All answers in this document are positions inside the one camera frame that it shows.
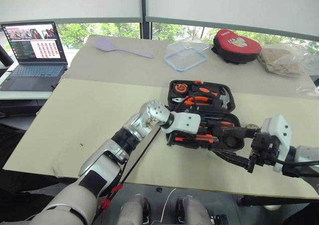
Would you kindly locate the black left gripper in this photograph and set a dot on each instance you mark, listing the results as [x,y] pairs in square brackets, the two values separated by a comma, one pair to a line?
[203,130]

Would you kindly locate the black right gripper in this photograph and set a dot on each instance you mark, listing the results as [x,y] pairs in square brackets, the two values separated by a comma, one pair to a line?
[264,147]

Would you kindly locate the orange black utility knife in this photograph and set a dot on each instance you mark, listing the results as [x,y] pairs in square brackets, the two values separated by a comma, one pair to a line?
[189,139]

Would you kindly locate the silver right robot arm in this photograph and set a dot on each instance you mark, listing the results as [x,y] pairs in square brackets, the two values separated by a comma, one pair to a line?
[306,152]

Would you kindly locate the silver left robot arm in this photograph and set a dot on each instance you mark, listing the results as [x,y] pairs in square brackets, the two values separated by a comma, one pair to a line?
[152,110]

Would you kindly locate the black orange tool kit case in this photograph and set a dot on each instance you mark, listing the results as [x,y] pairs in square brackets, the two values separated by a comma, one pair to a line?
[231,102]

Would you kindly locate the black electrical tape roll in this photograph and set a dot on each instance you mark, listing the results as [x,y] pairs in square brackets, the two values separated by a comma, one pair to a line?
[251,126]

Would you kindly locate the orange black tape measure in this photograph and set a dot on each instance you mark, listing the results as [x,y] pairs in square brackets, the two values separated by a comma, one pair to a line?
[181,88]

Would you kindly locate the white shoe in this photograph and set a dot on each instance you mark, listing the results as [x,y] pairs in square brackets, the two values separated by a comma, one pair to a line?
[272,207]

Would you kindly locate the small black clip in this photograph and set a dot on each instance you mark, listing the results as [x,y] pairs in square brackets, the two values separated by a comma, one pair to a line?
[159,189]

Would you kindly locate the clear container blue rim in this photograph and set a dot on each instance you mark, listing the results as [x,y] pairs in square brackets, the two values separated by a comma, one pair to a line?
[185,58]

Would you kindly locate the black device white button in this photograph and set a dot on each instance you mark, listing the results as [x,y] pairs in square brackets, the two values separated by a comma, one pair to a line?
[219,220]

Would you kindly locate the grey rounded shape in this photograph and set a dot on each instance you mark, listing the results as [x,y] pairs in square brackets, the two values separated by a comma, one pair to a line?
[133,212]
[193,212]

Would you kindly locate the clear plastic film scrap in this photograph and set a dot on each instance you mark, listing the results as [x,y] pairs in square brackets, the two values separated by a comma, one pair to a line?
[307,89]

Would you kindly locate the red heart-shaped bag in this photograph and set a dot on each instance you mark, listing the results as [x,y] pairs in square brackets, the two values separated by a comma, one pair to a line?
[234,46]

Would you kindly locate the brown cardboard pieces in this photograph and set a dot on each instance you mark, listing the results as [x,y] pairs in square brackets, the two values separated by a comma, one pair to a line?
[276,63]

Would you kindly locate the beige table cover sheet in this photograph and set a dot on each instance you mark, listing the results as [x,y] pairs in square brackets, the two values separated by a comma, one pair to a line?
[124,67]

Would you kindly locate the clear plastic bag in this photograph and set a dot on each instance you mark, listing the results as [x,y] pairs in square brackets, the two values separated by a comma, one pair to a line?
[306,58]

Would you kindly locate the pale table cover sheet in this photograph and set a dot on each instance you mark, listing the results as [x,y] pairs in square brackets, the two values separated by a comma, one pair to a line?
[74,125]

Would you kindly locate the purple silicone spatula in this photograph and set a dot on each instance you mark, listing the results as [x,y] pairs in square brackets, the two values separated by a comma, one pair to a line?
[106,45]

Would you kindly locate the white roller blind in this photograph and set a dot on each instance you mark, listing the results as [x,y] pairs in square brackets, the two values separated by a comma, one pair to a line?
[69,0]
[231,3]

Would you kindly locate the grey open laptop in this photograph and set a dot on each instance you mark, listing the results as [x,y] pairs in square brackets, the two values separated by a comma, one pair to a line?
[35,60]

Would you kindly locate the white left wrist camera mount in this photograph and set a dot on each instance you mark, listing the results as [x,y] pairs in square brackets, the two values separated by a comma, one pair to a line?
[184,122]

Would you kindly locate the black table frame bar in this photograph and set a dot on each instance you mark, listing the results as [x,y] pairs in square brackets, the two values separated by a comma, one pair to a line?
[274,200]

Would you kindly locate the dark window frame post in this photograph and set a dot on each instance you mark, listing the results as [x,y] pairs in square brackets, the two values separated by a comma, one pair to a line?
[146,30]

